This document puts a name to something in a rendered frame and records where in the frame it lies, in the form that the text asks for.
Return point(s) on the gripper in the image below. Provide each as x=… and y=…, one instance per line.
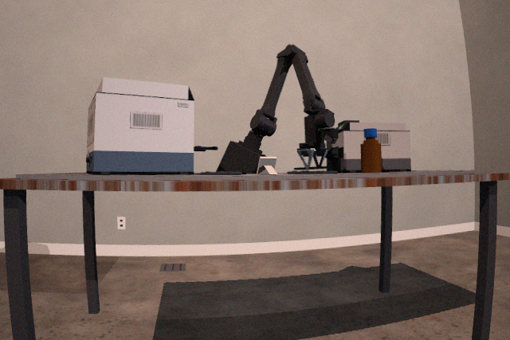
x=304, y=149

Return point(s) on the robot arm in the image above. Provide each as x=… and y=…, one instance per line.
x=314, y=106

